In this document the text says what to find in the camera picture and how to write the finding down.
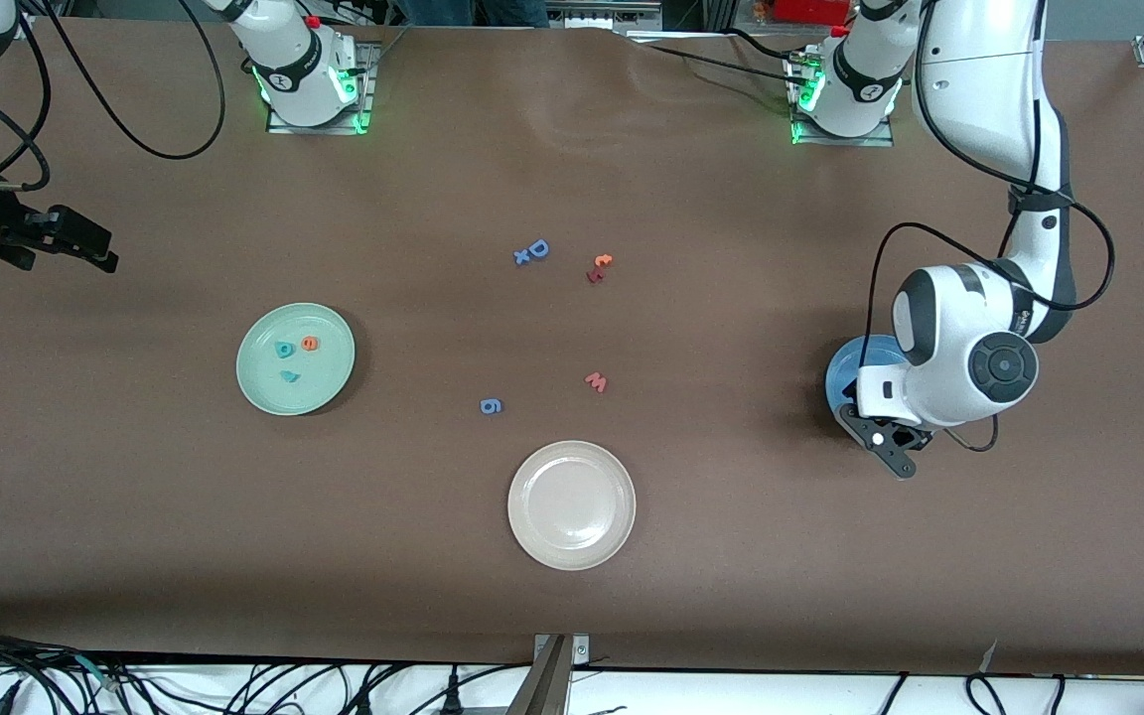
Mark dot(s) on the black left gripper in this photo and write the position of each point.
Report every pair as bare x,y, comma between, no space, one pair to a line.
902,438

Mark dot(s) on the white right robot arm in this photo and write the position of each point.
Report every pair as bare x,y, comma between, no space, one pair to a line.
299,70

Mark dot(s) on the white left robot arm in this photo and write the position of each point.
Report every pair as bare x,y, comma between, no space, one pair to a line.
989,89

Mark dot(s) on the blue plate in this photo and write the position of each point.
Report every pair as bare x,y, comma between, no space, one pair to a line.
855,367

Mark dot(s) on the white paper scrap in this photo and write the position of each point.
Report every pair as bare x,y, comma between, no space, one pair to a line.
989,657

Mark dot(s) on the light green plate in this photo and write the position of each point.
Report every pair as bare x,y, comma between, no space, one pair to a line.
319,387

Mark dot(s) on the pink foam letter w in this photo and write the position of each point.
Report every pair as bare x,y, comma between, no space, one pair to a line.
596,383

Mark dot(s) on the beige plate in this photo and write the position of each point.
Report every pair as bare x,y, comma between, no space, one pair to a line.
572,506

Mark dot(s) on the blue foam letter D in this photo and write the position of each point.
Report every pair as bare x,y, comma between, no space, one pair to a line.
535,244

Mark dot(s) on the blue foam letter g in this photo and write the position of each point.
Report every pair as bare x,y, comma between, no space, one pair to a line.
484,406

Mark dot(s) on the red box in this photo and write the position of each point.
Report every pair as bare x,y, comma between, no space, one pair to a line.
810,10

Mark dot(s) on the person in blue jeans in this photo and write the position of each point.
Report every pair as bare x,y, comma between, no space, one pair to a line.
473,10

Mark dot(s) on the grey metal equipment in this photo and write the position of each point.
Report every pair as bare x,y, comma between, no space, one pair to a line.
622,15

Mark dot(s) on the black power plug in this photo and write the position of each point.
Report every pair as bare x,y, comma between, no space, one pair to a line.
452,695

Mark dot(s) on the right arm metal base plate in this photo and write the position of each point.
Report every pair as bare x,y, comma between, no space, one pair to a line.
319,129

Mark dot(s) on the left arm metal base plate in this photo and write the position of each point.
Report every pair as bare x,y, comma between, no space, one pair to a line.
835,141

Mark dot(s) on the aluminium profile with bracket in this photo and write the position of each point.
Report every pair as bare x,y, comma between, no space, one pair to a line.
544,685

